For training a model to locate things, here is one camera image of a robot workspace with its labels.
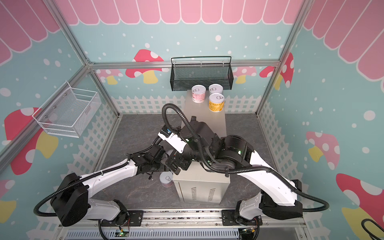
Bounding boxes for pink front can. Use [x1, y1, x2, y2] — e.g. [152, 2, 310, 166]
[159, 172, 174, 188]

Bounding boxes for yellow label can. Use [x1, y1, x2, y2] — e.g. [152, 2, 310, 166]
[209, 93, 225, 113]

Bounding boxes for pink label can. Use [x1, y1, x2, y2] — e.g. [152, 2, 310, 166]
[192, 85, 206, 104]

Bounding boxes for blue label can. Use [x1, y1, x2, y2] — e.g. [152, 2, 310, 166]
[209, 84, 224, 94]

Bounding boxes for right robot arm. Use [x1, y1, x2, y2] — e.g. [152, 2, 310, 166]
[159, 104, 330, 221]

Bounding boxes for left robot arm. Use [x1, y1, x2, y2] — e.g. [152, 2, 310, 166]
[33, 145, 166, 227]

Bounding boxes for beige metal cabinet counter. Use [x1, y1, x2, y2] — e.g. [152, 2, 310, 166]
[172, 89, 231, 205]

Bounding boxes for green circuit board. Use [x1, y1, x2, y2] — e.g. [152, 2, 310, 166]
[115, 230, 130, 238]

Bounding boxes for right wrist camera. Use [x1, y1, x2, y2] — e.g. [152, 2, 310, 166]
[158, 126, 187, 154]

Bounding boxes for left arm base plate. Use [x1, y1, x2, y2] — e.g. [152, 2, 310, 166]
[101, 210, 144, 227]

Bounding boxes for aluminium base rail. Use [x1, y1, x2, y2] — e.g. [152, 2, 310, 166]
[54, 208, 311, 240]

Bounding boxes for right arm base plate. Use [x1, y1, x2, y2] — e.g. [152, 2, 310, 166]
[221, 210, 263, 226]

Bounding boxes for black mesh wall basket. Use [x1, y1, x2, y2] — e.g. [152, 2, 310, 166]
[170, 56, 234, 91]

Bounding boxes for white wire wall basket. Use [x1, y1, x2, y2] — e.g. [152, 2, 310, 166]
[32, 82, 102, 138]

